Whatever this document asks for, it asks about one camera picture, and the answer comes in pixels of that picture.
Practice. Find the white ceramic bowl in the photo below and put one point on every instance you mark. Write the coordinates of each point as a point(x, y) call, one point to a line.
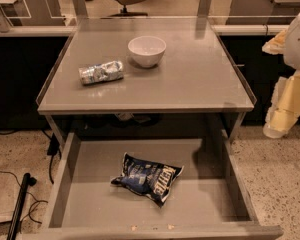
point(147, 51)

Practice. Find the yellow taped gripper finger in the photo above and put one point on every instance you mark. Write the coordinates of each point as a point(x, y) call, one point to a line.
point(276, 45)
point(285, 107)

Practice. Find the open grey top drawer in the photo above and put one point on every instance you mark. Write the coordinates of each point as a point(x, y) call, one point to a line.
point(208, 201)

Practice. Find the black pole on floor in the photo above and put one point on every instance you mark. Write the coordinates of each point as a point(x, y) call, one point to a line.
point(27, 181)

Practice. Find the grey background desk right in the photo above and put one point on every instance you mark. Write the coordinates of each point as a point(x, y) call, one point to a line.
point(263, 12)

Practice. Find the crumpled silver snack bag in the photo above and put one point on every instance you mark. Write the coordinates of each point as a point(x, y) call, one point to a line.
point(98, 73)

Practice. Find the background desk left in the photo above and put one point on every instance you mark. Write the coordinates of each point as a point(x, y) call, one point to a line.
point(33, 12)

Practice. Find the grey cabinet counter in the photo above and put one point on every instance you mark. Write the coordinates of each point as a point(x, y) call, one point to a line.
point(195, 74)

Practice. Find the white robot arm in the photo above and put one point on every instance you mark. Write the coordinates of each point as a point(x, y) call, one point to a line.
point(291, 54)

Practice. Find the blue chip bag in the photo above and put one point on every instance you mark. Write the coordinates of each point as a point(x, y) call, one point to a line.
point(147, 178)

